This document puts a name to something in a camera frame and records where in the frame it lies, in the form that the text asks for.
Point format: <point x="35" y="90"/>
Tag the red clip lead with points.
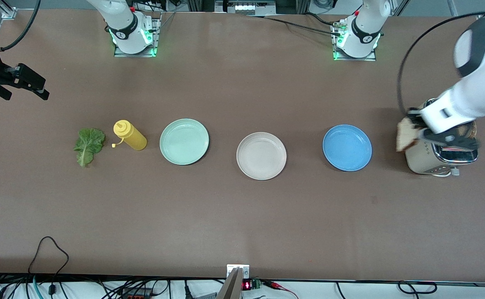
<point x="279" y="286"/>

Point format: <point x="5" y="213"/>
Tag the beige plate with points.
<point x="261" y="156"/>

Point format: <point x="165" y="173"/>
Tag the green lettuce leaf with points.
<point x="88" y="143"/>

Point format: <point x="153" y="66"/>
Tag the light green plate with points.
<point x="184" y="142"/>

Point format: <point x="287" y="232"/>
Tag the red display circuit board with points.
<point x="247" y="285"/>

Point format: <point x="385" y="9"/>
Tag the black device with lights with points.
<point x="246" y="7"/>

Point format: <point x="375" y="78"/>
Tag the beige chrome toaster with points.
<point x="422" y="162"/>

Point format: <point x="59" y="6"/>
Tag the brown bread slice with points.
<point x="468" y="129"/>
<point x="405" y="139"/>

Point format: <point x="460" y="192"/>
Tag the black orange power adapter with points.
<point x="136" y="295"/>

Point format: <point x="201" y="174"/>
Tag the blue plate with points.
<point x="347" y="148"/>

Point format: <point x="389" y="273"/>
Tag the yellow squeeze bottle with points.
<point x="132" y="139"/>

